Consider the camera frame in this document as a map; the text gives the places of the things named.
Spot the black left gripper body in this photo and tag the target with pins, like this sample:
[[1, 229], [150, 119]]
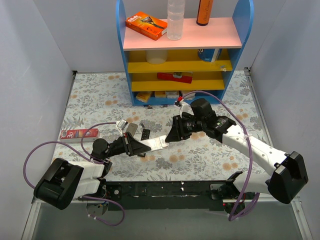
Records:
[[127, 144]]

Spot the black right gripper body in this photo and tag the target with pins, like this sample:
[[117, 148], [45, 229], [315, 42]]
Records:
[[180, 128]]

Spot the white remote control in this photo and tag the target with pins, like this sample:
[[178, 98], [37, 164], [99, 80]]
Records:
[[157, 143]]

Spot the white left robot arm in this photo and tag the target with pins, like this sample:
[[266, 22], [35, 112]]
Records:
[[64, 181]]

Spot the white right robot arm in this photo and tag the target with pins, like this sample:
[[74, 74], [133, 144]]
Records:
[[286, 173]]

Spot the grey remote control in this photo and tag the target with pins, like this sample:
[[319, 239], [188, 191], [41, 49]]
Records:
[[131, 128]]

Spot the red toothpaste box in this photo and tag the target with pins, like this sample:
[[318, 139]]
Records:
[[75, 135]]

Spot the white tissue pack right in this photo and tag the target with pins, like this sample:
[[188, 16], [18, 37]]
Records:
[[187, 95]]

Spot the white tissue pack middle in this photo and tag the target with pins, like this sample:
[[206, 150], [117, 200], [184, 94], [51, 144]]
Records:
[[172, 94]]

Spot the red flat box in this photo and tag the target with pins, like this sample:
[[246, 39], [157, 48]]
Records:
[[180, 77]]

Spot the yellow tissue pack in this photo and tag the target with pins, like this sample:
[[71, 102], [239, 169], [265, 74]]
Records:
[[144, 96]]

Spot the blue shelf unit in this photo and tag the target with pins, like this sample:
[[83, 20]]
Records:
[[227, 33]]

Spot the blue white can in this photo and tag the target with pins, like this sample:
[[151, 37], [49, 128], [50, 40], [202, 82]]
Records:
[[209, 55]]

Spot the white plastic cup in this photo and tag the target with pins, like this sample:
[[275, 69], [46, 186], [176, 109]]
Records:
[[156, 57]]

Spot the orange razor box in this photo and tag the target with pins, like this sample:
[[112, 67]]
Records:
[[147, 25]]

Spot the orange cologne bottle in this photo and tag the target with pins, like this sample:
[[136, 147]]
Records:
[[204, 12]]

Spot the clear plastic bottle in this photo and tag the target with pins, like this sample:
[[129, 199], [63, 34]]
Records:
[[175, 19]]

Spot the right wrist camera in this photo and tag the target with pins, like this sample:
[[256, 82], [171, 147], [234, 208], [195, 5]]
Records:
[[183, 107]]

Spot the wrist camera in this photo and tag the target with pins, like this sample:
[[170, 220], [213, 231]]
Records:
[[121, 126], [183, 107]]

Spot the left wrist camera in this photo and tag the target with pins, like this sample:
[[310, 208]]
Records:
[[121, 126]]

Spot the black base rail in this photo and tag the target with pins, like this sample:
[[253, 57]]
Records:
[[171, 195]]

